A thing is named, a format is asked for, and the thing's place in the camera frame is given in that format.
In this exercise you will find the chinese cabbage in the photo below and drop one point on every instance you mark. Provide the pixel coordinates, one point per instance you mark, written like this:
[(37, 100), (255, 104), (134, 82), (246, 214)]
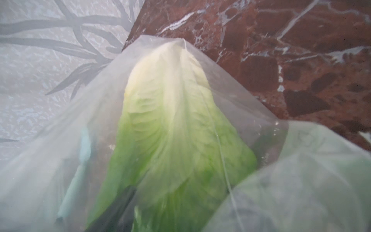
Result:
[(174, 145)]

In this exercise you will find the light blue scraper tool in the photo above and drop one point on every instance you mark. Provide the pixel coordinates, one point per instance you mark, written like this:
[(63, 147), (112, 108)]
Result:
[(74, 188)]

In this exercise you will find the clear zip-top bag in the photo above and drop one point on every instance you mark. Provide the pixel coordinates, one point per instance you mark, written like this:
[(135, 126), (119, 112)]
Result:
[(308, 178)]

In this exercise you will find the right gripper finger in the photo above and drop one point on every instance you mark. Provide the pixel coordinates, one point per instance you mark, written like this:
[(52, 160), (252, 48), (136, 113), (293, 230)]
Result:
[(119, 215)]

